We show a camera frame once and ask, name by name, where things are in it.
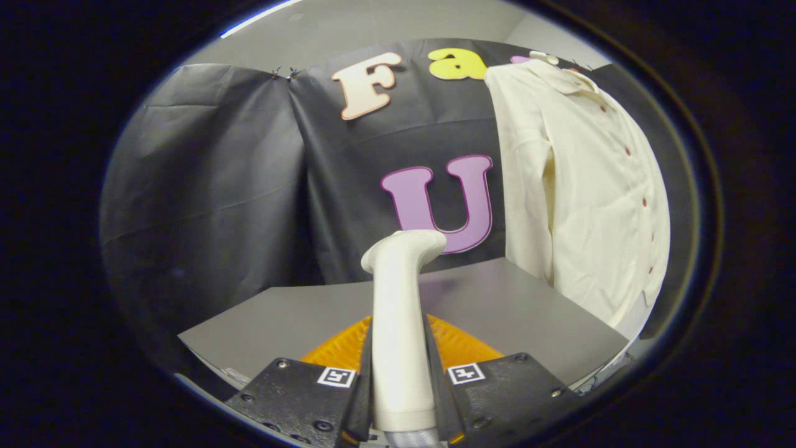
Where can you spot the white clothes hanger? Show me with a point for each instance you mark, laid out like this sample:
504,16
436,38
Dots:
544,57

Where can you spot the white ironing board panel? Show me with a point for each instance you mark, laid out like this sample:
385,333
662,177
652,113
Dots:
634,317

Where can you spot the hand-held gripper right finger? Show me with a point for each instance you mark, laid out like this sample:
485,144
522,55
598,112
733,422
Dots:
438,398

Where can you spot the cream button shirt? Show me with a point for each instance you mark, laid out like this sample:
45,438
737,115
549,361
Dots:
584,186

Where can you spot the black backdrop cloth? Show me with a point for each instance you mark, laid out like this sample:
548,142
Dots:
205,186

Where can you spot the grey top white cabinet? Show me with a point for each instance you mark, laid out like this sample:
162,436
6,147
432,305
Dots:
298,323

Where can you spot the white garment steamer head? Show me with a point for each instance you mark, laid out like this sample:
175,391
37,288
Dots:
398,323

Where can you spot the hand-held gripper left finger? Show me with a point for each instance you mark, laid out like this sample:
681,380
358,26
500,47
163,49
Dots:
364,398

